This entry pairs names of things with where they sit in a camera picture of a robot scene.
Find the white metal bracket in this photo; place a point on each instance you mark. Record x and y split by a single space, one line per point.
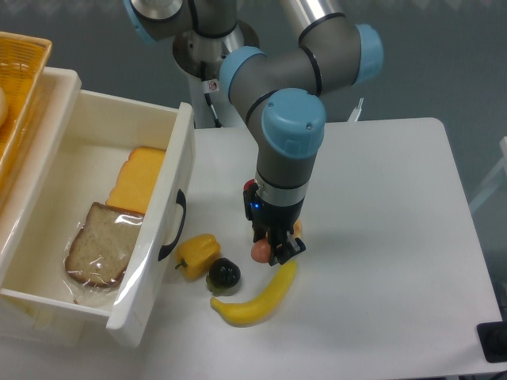
356 112

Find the orange toast slice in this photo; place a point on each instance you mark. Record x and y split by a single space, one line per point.
136 180

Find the wrapped brown bread slice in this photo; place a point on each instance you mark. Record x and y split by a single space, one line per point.
102 249

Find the open white drawer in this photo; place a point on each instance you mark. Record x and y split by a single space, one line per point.
39 300

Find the red bell pepper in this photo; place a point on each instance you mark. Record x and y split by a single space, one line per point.
248 184

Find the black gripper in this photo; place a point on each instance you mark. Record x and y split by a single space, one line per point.
265 216

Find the yellow banana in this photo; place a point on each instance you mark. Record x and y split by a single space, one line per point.
241 314

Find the dark green pumpkin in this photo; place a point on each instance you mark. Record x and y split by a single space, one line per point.
223 275

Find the white frame at right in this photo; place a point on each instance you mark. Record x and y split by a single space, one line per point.
491 182

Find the brown egg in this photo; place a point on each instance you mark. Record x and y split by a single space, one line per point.
261 252

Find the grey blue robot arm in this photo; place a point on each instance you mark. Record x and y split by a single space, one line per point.
278 99

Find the white drawer cabinet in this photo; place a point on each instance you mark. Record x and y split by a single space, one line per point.
51 110

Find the yellow woven basket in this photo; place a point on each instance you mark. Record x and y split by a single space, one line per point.
23 59

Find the black device at edge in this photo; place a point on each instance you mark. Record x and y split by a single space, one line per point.
492 336

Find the yellow bell pepper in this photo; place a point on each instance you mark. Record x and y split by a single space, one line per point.
195 256

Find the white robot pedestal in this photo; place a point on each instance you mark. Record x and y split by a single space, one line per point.
214 99

